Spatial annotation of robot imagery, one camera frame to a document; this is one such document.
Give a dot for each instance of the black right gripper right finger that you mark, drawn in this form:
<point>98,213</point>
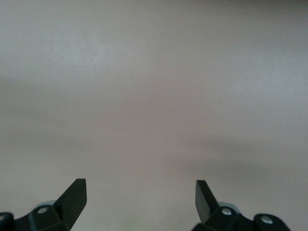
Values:
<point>207,209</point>

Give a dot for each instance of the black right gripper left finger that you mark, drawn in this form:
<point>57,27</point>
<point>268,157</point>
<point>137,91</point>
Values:
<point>69,207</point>

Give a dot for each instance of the brown table cover sheet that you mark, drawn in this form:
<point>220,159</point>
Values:
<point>154,96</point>

